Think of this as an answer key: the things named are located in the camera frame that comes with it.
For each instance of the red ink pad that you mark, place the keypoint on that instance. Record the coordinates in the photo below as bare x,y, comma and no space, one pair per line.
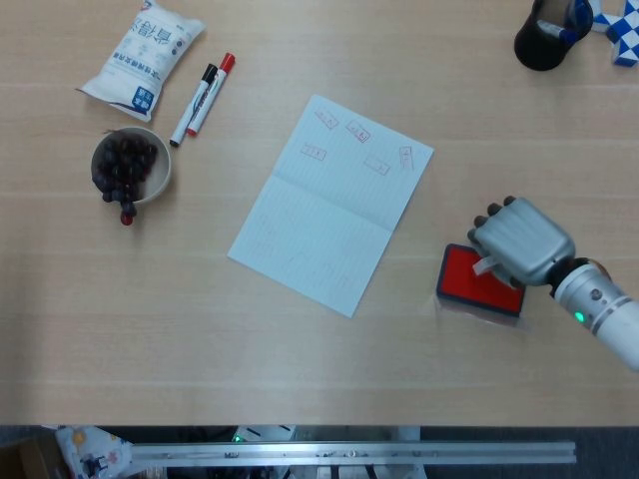
459,277

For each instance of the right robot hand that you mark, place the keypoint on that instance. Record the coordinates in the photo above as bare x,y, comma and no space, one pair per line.
524,242

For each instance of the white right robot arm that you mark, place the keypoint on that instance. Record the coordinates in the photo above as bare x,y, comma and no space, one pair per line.
599,304

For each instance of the white and red stamp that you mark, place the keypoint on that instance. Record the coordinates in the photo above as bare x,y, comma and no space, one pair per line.
482,264

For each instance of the cardboard box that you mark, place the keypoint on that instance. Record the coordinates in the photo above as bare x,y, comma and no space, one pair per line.
22,459

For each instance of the beige bowl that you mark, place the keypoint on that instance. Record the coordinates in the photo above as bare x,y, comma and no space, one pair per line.
161,169

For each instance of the black pen holder cup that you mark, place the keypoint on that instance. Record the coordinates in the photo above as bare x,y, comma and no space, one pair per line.
541,42

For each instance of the white paper sheet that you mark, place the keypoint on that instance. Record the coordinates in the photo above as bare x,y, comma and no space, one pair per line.
319,219

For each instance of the white snack bag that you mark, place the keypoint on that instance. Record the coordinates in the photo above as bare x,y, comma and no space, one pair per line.
142,60

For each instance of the red capped whiteboard marker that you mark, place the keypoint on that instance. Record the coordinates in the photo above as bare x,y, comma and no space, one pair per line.
209,97

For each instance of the clear ink pad lid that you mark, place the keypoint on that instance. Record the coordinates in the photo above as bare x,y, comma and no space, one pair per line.
494,319

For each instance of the aluminium rail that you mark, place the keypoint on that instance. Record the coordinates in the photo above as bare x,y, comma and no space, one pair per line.
349,453

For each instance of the blue white snake puzzle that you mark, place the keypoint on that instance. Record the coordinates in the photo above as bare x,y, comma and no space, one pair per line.
621,27

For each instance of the patterned white bag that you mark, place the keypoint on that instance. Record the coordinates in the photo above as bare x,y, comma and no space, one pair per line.
92,451

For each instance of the dark grape bunch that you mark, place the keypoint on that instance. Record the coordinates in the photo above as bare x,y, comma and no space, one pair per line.
122,167

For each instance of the blue and white pen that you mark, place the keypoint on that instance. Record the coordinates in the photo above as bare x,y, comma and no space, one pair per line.
559,31

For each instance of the black capped whiteboard marker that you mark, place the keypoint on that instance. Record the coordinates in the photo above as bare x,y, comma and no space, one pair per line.
192,107

